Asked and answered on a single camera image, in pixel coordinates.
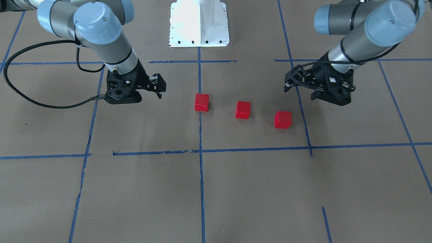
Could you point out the red block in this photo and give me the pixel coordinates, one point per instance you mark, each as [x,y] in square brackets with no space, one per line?
[283,120]
[201,103]
[243,110]

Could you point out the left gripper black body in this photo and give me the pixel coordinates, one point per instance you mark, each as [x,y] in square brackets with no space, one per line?
[318,75]

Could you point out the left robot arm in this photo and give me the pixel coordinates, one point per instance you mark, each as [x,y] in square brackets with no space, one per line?
[370,29]

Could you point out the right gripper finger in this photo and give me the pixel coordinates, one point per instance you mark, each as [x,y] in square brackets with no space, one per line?
[157,85]

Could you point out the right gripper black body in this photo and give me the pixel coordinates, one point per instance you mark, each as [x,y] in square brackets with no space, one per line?
[143,78]

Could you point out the white pedestal column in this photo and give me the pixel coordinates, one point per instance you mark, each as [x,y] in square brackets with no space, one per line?
[198,23]

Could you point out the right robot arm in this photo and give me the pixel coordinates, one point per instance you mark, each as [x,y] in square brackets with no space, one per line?
[97,25]

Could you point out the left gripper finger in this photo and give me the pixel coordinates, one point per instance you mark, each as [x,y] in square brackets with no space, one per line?
[298,76]

